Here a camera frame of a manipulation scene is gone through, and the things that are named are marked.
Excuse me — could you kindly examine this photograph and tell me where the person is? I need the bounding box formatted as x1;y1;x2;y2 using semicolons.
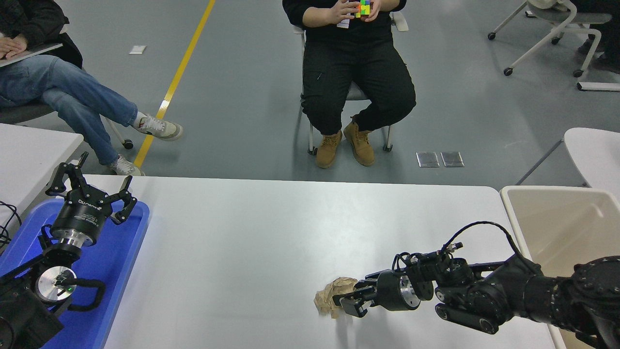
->
282;0;417;169
579;0;620;74
0;0;184;176

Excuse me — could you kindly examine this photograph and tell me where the person's right hand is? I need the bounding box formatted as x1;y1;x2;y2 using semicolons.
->
328;0;361;25

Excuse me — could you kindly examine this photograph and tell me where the blue plastic tray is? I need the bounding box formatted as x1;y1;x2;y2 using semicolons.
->
0;198;151;349

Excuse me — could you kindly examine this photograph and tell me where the large pale plastic bin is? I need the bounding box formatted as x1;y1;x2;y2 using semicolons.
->
500;186;620;349

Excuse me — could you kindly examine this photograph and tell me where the thin black cable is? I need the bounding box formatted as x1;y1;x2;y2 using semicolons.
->
0;201;23;248

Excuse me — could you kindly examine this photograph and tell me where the silver laptop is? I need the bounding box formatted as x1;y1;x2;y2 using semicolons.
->
0;43;64;68

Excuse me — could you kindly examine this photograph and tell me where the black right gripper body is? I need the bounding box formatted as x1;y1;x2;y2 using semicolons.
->
375;270;407;312

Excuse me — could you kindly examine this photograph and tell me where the tan paper ball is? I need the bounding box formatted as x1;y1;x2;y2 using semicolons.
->
314;277;359;320

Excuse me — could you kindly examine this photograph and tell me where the white rounded table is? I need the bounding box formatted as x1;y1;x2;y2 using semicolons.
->
516;127;620;199

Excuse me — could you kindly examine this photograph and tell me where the white side table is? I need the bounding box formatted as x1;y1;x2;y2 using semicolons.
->
0;124;84;228

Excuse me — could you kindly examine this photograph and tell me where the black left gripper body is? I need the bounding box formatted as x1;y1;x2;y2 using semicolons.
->
51;187;114;239

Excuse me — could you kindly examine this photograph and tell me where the white floor bar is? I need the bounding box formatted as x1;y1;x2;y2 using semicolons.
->
576;81;620;92

